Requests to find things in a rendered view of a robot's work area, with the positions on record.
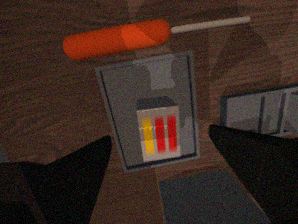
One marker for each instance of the orange-handled screwdriver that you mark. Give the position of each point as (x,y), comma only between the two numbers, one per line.
(133,36)

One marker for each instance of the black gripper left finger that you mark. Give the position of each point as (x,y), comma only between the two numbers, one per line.
(62,192)

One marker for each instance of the grey flat panel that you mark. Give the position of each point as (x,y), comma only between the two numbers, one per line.
(3,157)

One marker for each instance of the beige box with yellow and red stripes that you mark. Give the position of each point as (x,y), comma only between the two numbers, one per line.
(159,128)

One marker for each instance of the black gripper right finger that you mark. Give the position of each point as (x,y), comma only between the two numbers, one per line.
(266,165)

